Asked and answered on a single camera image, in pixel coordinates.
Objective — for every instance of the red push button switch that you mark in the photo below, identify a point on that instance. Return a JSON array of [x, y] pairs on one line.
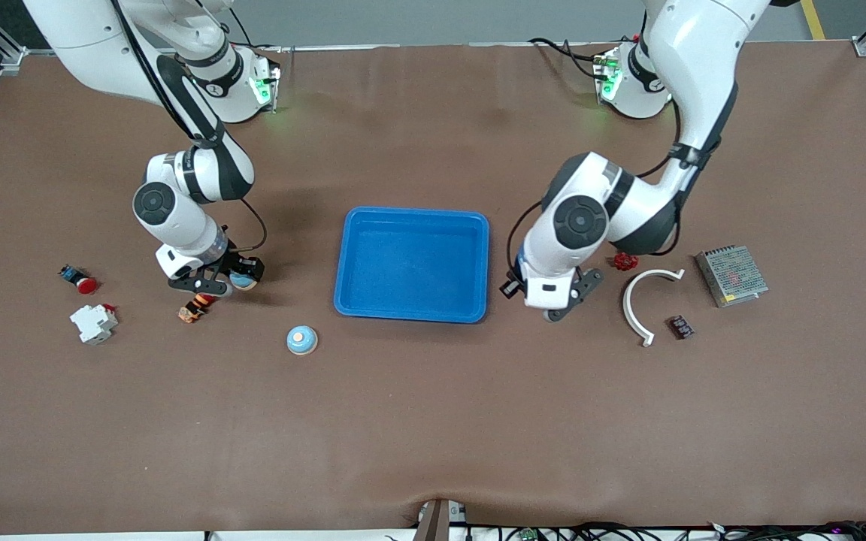
[[86, 285]]

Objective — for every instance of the blue plastic tray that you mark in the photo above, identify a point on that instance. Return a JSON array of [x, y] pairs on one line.
[[410, 263]]

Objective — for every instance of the grey metal table bracket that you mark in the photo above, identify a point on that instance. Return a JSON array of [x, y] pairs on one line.
[[433, 522]]

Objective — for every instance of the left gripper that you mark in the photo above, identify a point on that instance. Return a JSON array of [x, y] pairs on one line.
[[510, 288]]

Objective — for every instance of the white circuit breaker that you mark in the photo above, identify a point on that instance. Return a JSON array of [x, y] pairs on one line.
[[93, 324]]

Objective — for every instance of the metal mesh power supply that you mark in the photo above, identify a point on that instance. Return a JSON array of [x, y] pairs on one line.
[[732, 276]]

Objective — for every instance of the brown table cover mat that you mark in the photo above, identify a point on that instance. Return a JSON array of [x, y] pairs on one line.
[[433, 421]]

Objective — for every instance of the dark electrolytic capacitor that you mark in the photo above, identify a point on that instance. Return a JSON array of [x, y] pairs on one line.
[[680, 327]]

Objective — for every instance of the red handwheel brass valve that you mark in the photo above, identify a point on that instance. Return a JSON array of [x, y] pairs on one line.
[[626, 262]]

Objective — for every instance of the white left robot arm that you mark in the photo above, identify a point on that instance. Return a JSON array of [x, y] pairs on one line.
[[704, 60]]

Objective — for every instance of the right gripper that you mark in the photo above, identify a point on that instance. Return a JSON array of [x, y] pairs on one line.
[[240, 264]]

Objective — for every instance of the blue desk bell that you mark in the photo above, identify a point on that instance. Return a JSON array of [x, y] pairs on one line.
[[302, 340], [242, 283]]

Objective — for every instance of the white curved plastic clamp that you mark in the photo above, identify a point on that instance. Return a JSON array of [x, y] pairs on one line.
[[627, 308]]

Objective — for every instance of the green lit base connector box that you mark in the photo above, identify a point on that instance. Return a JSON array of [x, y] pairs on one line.
[[264, 89], [606, 75]]

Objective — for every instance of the orange black emergency button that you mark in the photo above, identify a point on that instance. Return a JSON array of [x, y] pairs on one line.
[[192, 310]]

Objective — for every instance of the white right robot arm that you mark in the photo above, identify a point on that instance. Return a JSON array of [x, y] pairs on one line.
[[177, 210]]

